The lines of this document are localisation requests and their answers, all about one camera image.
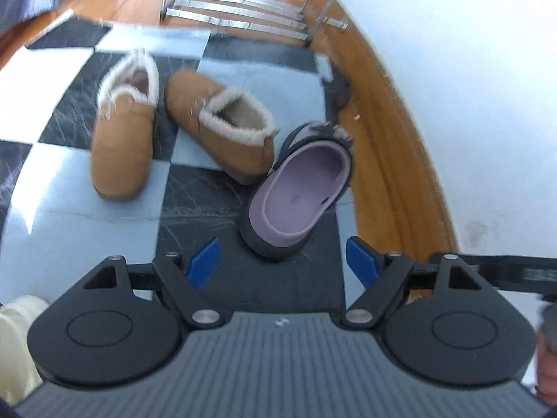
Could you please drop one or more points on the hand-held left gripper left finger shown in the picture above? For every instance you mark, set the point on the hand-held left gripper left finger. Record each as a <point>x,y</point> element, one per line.
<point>202,263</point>

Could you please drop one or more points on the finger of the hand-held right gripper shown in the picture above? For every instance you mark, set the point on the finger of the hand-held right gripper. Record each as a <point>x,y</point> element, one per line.
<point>522,274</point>

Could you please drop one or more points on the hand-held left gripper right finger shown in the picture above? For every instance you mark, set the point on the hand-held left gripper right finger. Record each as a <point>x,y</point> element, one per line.
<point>361,261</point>

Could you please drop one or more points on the purple clog shoe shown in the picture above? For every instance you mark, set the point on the purple clog shoe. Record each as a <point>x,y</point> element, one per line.
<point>300,183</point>

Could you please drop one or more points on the tan fleece-lined slipper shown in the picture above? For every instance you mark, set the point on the tan fleece-lined slipper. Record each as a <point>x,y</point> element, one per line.
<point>124,152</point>
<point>191,100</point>

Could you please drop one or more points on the person's right hand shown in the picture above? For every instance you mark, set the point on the person's right hand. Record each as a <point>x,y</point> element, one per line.
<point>549,374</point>

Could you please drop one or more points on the black and grey checkered mat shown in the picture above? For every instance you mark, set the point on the black and grey checkered mat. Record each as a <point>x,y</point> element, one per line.
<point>78,209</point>

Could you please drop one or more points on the metal shoe rack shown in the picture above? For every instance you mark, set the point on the metal shoe rack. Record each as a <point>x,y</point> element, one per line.
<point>235,11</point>

